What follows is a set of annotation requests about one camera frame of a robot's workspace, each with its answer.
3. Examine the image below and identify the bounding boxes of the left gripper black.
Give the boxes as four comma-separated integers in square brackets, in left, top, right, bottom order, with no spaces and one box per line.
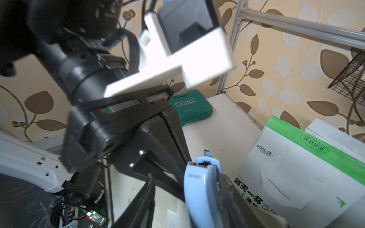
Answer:
[61,85,192,200]

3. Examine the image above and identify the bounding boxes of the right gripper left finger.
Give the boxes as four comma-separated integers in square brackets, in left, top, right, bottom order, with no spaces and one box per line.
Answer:
[112,176,156,228]

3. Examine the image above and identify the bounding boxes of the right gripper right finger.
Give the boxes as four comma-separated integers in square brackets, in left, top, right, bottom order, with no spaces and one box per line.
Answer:
[218,174,257,228]

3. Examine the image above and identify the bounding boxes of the light blue stapler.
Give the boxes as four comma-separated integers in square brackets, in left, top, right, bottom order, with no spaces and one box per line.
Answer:
[183,149,223,228]

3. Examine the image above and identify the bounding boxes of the green plastic tool case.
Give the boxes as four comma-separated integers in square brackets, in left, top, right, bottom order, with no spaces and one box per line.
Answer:
[169,90,213,126]

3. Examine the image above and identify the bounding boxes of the green white cool tea bag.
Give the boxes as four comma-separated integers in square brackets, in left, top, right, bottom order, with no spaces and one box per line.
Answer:
[233,117,365,228]

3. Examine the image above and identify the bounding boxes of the white flat bag back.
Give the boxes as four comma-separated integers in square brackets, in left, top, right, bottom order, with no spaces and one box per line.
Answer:
[305,118,365,163]

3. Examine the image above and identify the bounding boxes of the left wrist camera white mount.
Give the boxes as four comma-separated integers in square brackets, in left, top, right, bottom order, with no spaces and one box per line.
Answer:
[104,1,236,97]

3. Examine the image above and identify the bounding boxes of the back wire basket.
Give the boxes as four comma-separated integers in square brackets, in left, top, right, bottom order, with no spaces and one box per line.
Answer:
[328,50,365,106]

